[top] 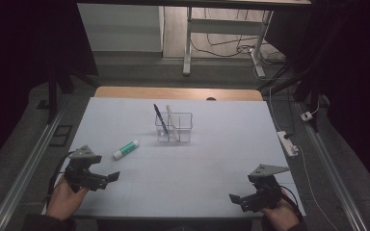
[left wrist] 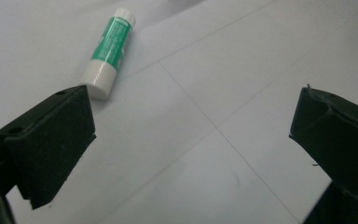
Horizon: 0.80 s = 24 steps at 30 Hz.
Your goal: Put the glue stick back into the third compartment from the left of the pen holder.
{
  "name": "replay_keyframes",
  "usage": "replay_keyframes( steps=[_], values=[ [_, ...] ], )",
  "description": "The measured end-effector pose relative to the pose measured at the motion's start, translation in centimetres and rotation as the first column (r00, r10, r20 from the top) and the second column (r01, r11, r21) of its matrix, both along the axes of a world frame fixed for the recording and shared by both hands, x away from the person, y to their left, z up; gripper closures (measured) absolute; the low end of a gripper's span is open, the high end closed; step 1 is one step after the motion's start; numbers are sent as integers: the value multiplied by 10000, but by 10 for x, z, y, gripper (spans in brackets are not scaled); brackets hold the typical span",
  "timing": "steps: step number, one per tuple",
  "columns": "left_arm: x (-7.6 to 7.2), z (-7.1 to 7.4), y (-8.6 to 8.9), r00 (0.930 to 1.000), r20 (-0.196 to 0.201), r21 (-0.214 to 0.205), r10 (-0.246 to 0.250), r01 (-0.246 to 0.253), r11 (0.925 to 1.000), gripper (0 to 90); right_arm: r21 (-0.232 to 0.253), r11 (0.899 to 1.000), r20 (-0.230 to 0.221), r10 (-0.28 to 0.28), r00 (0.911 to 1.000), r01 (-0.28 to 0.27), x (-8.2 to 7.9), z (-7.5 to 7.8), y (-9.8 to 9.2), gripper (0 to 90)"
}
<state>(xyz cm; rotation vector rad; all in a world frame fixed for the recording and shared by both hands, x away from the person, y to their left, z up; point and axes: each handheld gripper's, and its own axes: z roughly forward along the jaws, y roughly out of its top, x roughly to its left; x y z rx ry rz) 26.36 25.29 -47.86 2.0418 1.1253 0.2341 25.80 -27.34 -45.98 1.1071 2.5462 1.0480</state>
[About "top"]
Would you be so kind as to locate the person's left hand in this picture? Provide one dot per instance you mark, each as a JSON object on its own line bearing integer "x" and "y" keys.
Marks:
{"x": 65, "y": 200}

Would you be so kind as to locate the metal rail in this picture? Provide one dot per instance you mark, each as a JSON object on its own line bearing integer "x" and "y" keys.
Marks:
{"x": 334, "y": 170}
{"x": 25, "y": 166}

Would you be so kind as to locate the white desk frame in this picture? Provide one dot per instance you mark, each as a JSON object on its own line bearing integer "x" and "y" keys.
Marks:
{"x": 224, "y": 26}

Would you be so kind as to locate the person's right hand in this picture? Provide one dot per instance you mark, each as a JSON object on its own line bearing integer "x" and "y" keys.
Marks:
{"x": 279, "y": 216}

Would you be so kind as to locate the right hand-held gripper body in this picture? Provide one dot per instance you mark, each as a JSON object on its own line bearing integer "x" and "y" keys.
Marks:
{"x": 265, "y": 189}

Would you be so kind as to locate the small white adapter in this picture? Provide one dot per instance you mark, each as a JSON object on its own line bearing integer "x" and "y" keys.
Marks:
{"x": 306, "y": 116}

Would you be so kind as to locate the green and white glue stick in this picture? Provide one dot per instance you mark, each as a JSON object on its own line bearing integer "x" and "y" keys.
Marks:
{"x": 126, "y": 149}

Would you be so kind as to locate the white power strip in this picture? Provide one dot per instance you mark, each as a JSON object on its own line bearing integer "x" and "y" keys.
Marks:
{"x": 287, "y": 143}

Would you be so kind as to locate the white cabinet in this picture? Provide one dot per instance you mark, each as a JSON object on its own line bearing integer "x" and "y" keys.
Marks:
{"x": 122, "y": 29}

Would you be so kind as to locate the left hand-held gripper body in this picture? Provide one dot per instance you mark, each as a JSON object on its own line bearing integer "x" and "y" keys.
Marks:
{"x": 83, "y": 173}

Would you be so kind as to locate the blue pen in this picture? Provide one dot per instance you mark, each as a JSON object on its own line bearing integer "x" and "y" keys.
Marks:
{"x": 160, "y": 118}

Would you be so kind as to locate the white pen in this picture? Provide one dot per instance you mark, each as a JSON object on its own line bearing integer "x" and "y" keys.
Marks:
{"x": 172, "y": 122}

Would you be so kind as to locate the black plug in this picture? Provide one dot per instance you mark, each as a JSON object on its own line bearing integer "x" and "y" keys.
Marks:
{"x": 288, "y": 136}

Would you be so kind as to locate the dark curtain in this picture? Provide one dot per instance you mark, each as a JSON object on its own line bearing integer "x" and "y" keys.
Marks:
{"x": 356, "y": 80}
{"x": 19, "y": 64}

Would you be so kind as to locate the black stand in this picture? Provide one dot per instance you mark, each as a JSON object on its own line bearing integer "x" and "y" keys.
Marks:
{"x": 53, "y": 96}
{"x": 311, "y": 99}

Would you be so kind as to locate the clear pen holder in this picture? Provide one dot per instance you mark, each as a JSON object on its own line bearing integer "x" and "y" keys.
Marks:
{"x": 179, "y": 128}

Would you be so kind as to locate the black floor plate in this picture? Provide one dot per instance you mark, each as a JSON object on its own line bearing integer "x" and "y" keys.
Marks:
{"x": 61, "y": 136}

